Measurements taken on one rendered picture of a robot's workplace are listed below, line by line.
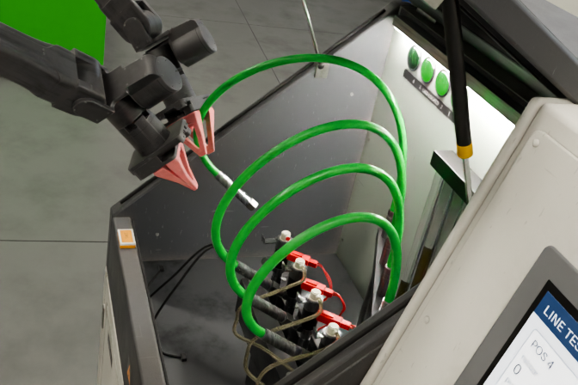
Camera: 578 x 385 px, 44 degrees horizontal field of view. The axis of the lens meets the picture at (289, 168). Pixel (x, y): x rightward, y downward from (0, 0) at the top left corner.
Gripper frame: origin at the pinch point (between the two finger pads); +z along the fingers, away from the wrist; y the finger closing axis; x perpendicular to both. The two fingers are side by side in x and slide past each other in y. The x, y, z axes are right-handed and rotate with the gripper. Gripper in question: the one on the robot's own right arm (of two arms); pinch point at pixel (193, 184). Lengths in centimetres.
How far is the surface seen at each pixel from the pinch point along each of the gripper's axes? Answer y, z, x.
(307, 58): 24.8, -2.4, 12.6
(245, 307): 3.1, 10.2, -22.5
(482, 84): 46.0, 15.2, 5.5
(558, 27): 63, 25, 27
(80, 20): -118, 5, 314
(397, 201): 26.3, 17.1, -8.5
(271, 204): 12.5, 3.5, -13.6
